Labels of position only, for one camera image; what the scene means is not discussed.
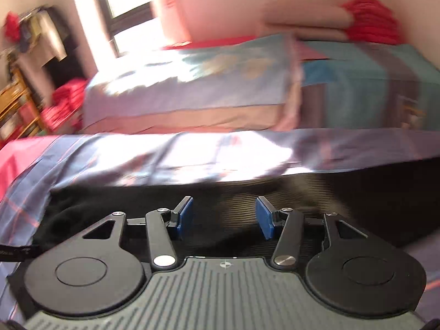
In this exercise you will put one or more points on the beige pillow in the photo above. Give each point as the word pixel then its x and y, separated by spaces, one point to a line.
pixel 306 21

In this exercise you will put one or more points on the yellow wooden shelf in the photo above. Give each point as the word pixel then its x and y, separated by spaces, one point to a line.
pixel 20 117

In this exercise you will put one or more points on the light blue folded quilt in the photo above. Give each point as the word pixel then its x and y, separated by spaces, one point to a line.
pixel 254 85

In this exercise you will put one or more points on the red clothes pile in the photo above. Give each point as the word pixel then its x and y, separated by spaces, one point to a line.
pixel 65 113

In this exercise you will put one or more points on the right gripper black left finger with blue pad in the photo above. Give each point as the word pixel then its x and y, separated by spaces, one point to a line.
pixel 91 274

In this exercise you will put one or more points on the red folded cloth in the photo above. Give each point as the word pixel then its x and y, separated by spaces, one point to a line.
pixel 373 22

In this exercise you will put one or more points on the dark framed window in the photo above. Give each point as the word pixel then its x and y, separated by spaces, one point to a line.
pixel 114 28

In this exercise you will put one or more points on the teal patchwork blanket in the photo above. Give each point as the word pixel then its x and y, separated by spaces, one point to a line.
pixel 366 86

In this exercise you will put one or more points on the black pants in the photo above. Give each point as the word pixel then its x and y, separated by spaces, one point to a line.
pixel 398 203

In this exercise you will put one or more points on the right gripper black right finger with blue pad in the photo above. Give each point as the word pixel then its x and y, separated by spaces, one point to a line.
pixel 355 272

